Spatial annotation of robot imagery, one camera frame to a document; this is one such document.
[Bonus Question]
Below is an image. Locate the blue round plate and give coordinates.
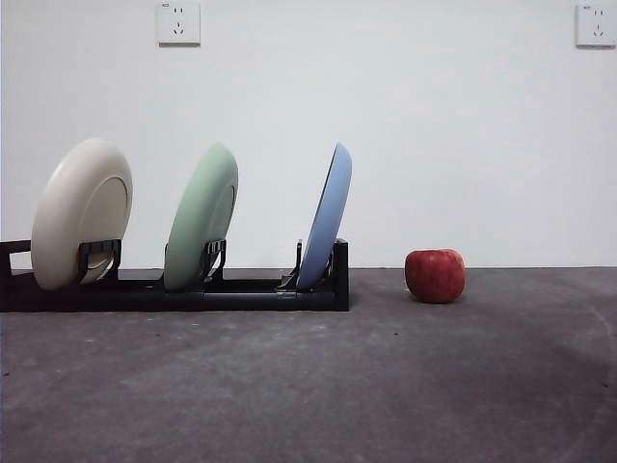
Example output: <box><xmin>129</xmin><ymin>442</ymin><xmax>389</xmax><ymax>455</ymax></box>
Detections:
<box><xmin>295</xmin><ymin>141</ymin><xmax>354</xmax><ymax>291</ymax></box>

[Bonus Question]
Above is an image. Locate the red apple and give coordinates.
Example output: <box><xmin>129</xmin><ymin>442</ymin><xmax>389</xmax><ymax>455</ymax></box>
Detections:
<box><xmin>404</xmin><ymin>248</ymin><xmax>467</xmax><ymax>305</ymax></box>

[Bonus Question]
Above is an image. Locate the black plate rack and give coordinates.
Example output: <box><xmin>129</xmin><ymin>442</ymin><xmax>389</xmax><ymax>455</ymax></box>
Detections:
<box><xmin>0</xmin><ymin>237</ymin><xmax>350</xmax><ymax>313</ymax></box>

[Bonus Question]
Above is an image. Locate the green round plate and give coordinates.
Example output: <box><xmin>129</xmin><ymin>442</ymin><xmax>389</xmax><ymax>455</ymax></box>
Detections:
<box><xmin>163</xmin><ymin>142</ymin><xmax>240</xmax><ymax>293</ymax></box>

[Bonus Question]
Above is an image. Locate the cream round plate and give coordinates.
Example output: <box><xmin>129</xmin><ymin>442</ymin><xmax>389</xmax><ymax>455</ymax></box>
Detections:
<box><xmin>30</xmin><ymin>138</ymin><xmax>135</xmax><ymax>292</ymax></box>

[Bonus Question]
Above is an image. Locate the white wall socket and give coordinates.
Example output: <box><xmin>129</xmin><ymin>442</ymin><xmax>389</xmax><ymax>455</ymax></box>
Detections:
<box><xmin>575</xmin><ymin>3</ymin><xmax>617</xmax><ymax>49</ymax></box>
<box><xmin>157</xmin><ymin>0</ymin><xmax>202</xmax><ymax>48</ymax></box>

